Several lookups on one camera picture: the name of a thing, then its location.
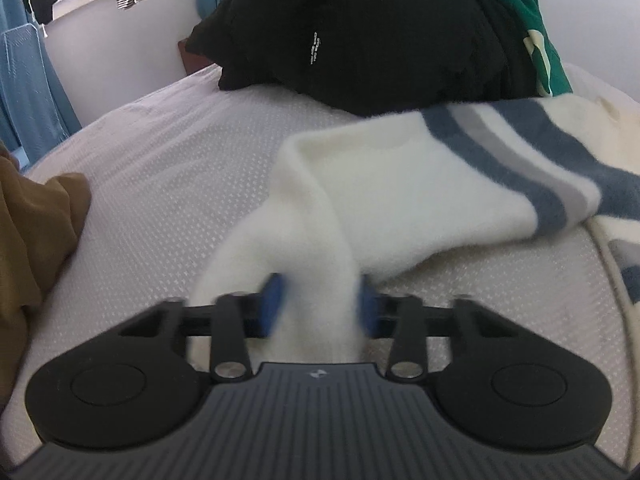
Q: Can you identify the brown headboard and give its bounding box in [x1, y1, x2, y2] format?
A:
[177, 39, 222, 77]

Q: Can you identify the white bed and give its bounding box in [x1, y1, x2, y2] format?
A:
[0, 62, 640, 461]

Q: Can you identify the cream striped sweater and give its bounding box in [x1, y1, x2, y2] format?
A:
[187, 94, 640, 366]

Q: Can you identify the brown cloth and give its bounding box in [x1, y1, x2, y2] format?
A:
[0, 141, 93, 408]

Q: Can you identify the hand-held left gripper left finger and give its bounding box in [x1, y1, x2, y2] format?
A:
[117, 274, 287, 382]

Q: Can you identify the green garment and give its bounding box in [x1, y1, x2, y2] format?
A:
[472, 0, 574, 97]

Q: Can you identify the black garment pile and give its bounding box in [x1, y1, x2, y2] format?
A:
[186, 0, 538, 117]

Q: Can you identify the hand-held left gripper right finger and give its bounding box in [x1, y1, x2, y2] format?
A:
[357, 275, 523, 382]

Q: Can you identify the light blue cloth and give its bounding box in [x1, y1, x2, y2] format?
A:
[0, 0, 82, 163]

